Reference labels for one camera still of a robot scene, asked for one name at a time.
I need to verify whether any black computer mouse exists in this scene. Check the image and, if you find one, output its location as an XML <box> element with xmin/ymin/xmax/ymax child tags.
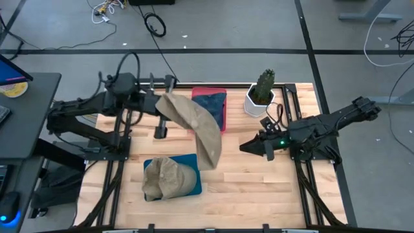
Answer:
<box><xmin>0</xmin><ymin>191</ymin><xmax>22</xmax><ymax>225</ymax></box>

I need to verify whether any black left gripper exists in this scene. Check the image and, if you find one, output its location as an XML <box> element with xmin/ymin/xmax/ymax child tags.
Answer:
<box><xmin>138</xmin><ymin>73</ymin><xmax>177</xmax><ymax>140</ymax></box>

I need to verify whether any dark blue denim cap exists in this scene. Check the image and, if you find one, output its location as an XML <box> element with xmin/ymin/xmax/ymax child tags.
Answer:
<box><xmin>195</xmin><ymin>92</ymin><xmax>226</xmax><ymax>130</ymax></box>

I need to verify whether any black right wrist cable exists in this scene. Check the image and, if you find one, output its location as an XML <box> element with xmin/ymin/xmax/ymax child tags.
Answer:
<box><xmin>265</xmin><ymin>102</ymin><xmax>286</xmax><ymax>131</ymax></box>

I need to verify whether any black cable bundle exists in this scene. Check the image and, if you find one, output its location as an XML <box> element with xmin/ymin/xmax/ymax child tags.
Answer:
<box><xmin>390</xmin><ymin>19</ymin><xmax>414</xmax><ymax>58</ymax></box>

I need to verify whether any long black floor cable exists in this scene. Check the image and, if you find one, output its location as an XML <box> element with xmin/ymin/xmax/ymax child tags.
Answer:
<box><xmin>137</xmin><ymin>5</ymin><xmax>180</xmax><ymax>83</ymax></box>

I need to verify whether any black box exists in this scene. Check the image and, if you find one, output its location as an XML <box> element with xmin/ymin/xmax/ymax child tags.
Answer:
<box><xmin>129</xmin><ymin>0</ymin><xmax>175</xmax><ymax>6</ymax></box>

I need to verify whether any black desk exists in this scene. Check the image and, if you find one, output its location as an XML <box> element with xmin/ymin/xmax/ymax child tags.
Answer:
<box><xmin>0</xmin><ymin>72</ymin><xmax>62</xmax><ymax>233</ymax></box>

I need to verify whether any black bag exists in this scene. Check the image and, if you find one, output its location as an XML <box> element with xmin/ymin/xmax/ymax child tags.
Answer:
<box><xmin>32</xmin><ymin>164</ymin><xmax>85</xmax><ymax>211</ymax></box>

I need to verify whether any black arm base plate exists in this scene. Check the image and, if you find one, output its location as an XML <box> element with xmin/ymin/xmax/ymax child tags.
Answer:
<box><xmin>85</xmin><ymin>135</ymin><xmax>132</xmax><ymax>162</ymax></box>
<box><xmin>287</xmin><ymin>135</ymin><xmax>336</xmax><ymax>161</ymax></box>

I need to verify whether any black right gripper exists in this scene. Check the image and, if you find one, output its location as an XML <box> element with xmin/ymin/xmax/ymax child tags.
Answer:
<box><xmin>239</xmin><ymin>116</ymin><xmax>294</xmax><ymax>162</ymax></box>

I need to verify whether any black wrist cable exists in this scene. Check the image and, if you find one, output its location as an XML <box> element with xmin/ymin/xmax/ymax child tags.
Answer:
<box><xmin>114</xmin><ymin>51</ymin><xmax>142</xmax><ymax>85</ymax></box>
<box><xmin>265</xmin><ymin>102</ymin><xmax>286</xmax><ymax>131</ymax></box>

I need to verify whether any red translucent plastic bin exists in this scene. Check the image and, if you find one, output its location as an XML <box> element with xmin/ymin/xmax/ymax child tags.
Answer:
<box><xmin>190</xmin><ymin>86</ymin><xmax>228</xmax><ymax>133</ymax></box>

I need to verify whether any blue translucent plastic bin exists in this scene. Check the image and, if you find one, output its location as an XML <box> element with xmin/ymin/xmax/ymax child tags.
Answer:
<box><xmin>143</xmin><ymin>153</ymin><xmax>203</xmax><ymax>197</ymax></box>

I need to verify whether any green cactus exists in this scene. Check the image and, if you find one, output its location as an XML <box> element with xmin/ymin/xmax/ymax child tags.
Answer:
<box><xmin>252</xmin><ymin>68</ymin><xmax>276</xmax><ymax>104</ymax></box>

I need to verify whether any white floor cable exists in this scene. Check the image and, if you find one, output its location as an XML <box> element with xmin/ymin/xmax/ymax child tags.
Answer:
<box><xmin>364</xmin><ymin>9</ymin><xmax>414</xmax><ymax>68</ymax></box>

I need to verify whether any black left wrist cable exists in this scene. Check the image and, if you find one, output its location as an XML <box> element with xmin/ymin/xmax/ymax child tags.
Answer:
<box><xmin>114</xmin><ymin>51</ymin><xmax>142</xmax><ymax>85</ymax></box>

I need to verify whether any black coiled cable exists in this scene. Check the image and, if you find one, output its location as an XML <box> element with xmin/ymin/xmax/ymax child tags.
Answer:
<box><xmin>143</xmin><ymin>12</ymin><xmax>168</xmax><ymax>38</ymax></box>

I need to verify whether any computer monitor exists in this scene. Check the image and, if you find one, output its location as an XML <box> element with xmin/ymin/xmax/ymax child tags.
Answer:
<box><xmin>0</xmin><ymin>54</ymin><xmax>34</xmax><ymax>87</ymax></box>

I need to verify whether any black keyboard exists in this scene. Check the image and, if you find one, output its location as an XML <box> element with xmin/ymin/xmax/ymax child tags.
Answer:
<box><xmin>0</xmin><ymin>105</ymin><xmax>11</xmax><ymax>126</ymax></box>

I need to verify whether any grey desk foot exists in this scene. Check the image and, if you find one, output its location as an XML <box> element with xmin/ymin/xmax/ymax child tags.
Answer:
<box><xmin>338</xmin><ymin>0</ymin><xmax>404</xmax><ymax>23</ymax></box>
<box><xmin>365</xmin><ymin>89</ymin><xmax>414</xmax><ymax>105</ymax></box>

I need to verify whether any black aluminium table frame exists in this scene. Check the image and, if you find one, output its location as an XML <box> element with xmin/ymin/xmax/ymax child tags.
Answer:
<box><xmin>73</xmin><ymin>80</ymin><xmax>358</xmax><ymax>233</ymax></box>

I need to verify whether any yellow round disc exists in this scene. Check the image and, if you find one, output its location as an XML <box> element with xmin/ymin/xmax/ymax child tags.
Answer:
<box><xmin>0</xmin><ymin>82</ymin><xmax>29</xmax><ymax>98</ymax></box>

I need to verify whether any white cable bundle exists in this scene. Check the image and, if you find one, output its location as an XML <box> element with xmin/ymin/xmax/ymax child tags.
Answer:
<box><xmin>91</xmin><ymin>0</ymin><xmax>125</xmax><ymax>24</ymax></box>

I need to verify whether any white plant pot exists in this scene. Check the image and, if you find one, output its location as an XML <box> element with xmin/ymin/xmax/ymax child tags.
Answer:
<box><xmin>243</xmin><ymin>83</ymin><xmax>276</xmax><ymax>118</ymax></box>

